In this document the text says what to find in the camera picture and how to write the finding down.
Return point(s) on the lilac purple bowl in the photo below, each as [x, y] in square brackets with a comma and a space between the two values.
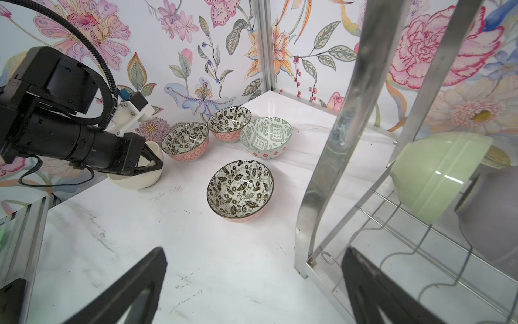
[487, 215]

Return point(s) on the dark patterned bowl back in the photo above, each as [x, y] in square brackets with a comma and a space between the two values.
[227, 124]

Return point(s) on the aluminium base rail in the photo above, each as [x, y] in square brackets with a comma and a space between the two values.
[21, 242]

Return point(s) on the dark patterned bowl front-left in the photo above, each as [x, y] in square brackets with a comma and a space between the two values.
[187, 142]

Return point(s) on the left aluminium corner post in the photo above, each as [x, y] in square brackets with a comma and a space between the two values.
[265, 43]

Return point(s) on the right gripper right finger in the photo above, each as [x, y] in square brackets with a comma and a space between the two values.
[375, 298]

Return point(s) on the light green bowl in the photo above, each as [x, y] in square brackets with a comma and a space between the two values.
[429, 173]

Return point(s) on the cream bowl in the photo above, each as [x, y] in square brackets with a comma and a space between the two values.
[141, 181]

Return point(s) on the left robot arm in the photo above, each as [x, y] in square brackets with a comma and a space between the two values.
[54, 106]

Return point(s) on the dark patterned bowl centre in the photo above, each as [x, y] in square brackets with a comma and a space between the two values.
[239, 191]

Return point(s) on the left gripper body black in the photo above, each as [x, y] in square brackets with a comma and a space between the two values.
[49, 134]

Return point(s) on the steel two-tier dish rack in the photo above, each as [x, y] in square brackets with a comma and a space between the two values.
[427, 259]

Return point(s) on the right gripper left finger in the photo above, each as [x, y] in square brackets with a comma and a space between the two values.
[134, 297]

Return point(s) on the pale green patterned bowl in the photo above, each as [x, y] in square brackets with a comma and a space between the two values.
[266, 137]

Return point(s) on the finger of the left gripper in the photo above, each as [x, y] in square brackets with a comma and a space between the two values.
[150, 159]

